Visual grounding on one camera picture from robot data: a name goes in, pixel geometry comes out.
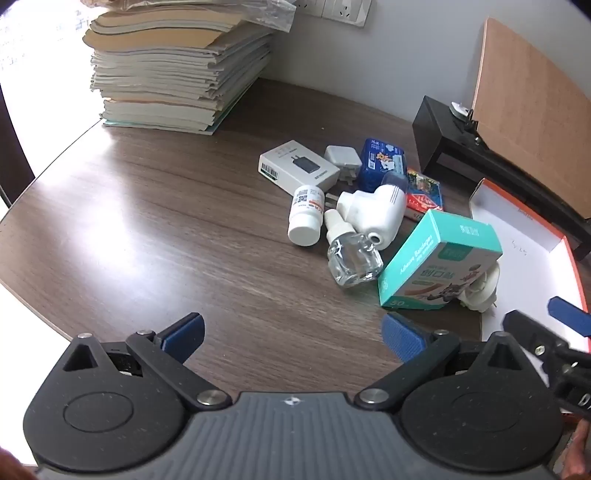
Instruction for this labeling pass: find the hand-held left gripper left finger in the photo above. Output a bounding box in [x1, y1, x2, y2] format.
[60, 312, 233, 414]

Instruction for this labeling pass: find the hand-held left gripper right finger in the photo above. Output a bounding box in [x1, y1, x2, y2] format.
[353, 312, 532, 414]

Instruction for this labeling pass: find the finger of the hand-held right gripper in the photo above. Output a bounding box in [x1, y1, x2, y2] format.
[502, 310, 572, 359]
[548, 296, 591, 339]

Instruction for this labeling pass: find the white round plug device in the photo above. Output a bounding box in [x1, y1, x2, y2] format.
[459, 263, 502, 315]

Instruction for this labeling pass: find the orange and white cardboard box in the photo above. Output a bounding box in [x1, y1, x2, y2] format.
[468, 178, 591, 352]

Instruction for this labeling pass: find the teal bandage box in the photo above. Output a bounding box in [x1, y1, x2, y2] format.
[378, 209, 504, 311]

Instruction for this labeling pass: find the clear glass liquid bottle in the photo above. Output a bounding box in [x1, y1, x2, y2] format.
[323, 209, 385, 288]

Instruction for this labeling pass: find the white plug-in heater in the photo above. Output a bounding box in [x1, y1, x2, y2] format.
[325, 172, 408, 247]

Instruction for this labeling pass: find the colourful red packet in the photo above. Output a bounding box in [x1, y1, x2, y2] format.
[405, 168, 444, 222]

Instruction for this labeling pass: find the white pill bottle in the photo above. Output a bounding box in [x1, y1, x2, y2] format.
[287, 185, 325, 246]

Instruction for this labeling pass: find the blue floss box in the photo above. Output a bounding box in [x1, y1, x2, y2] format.
[358, 137, 408, 193]

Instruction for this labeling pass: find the white charger adapter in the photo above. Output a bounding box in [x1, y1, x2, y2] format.
[324, 145, 362, 188]

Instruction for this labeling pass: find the white charger box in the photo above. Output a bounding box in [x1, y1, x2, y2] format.
[259, 140, 341, 197]

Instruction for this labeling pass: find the person's right hand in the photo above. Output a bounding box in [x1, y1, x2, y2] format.
[561, 418, 591, 480]

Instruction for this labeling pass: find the black monitor riser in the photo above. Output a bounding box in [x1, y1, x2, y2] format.
[412, 95, 591, 261]

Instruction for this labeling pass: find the black board clip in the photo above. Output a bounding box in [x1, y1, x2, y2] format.
[464, 108, 488, 146]

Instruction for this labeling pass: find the wooden drawing board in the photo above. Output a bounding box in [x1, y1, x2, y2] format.
[472, 17, 591, 222]

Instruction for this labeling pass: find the stack of books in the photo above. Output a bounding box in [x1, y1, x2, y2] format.
[83, 7, 273, 136]

